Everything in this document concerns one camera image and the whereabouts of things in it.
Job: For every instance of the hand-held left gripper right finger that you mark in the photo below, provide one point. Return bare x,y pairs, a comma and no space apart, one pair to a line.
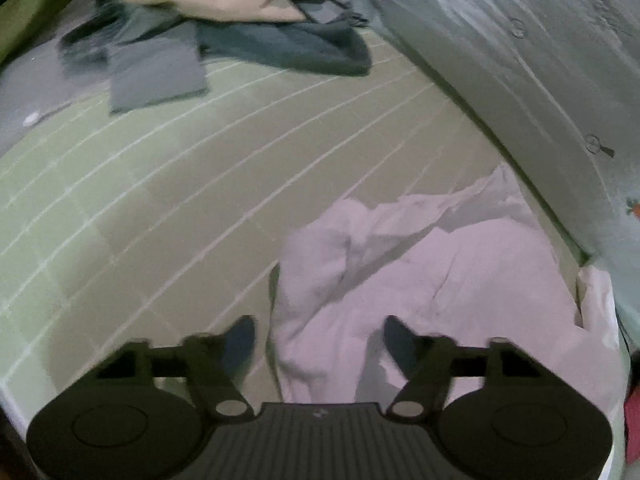
400,345

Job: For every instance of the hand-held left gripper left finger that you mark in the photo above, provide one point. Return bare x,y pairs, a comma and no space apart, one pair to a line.
240,345

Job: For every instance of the white garment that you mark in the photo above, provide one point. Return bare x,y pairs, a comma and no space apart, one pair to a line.
450,285

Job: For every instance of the green checked bed sheet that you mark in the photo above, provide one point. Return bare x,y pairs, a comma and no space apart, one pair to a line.
175,185

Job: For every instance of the red striped garment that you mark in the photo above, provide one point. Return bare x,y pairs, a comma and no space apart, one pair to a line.
632,425

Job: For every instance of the grey pants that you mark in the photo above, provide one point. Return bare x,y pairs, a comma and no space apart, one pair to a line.
155,75

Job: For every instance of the light blue carrot-print quilt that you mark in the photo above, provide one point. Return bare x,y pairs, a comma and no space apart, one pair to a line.
500,60

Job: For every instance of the dark grey-blue garment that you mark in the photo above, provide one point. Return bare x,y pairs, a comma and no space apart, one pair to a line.
300,45

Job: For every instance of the small white paper scrap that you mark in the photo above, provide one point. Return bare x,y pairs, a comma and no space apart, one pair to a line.
31,119

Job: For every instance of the grey sheet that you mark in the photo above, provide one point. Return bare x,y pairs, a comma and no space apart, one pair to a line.
25,90

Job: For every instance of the checked garment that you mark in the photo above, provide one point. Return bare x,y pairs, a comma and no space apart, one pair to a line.
82,45

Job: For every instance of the green curtain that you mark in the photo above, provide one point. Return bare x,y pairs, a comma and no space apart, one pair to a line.
25,20

